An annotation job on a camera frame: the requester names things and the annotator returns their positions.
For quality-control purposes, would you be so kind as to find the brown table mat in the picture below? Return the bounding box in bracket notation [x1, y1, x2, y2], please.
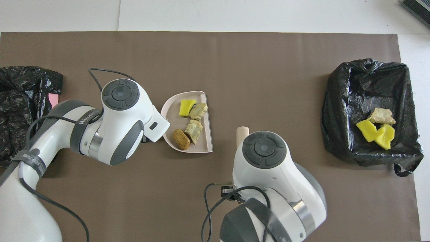
[0, 32, 421, 242]

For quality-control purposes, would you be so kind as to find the beige hand brush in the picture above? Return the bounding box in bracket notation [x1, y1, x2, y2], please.
[236, 126, 250, 150]

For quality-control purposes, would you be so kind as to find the grey-tan foam trash piece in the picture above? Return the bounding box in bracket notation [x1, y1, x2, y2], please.
[367, 108, 396, 125]

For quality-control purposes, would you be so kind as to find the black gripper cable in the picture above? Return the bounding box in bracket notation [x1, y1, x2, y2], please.
[18, 68, 136, 242]
[201, 183, 269, 242]

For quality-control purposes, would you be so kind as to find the black plastic trash bag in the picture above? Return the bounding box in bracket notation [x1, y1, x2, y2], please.
[321, 58, 424, 177]
[0, 66, 63, 167]

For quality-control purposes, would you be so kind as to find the tan foam trash piece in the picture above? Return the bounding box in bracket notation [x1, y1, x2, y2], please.
[190, 103, 208, 121]
[184, 119, 204, 145]

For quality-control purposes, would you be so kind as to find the brown foam trash piece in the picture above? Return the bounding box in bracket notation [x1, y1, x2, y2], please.
[173, 129, 191, 150]

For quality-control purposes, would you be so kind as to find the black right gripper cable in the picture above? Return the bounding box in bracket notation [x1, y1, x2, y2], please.
[201, 183, 269, 242]

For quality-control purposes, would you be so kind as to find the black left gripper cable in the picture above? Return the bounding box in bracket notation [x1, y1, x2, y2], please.
[18, 68, 136, 242]

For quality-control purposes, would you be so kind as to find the yellow foam trash piece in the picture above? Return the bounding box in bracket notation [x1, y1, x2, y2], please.
[375, 124, 396, 150]
[179, 99, 198, 117]
[356, 120, 386, 143]

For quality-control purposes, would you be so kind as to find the pale pink plastic dustpan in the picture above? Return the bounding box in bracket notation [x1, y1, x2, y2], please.
[161, 91, 214, 154]

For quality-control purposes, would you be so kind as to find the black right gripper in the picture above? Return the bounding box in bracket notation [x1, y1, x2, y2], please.
[221, 183, 246, 204]

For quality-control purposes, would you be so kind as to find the dark grey ribbed object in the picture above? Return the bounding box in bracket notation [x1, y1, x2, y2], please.
[401, 0, 430, 28]

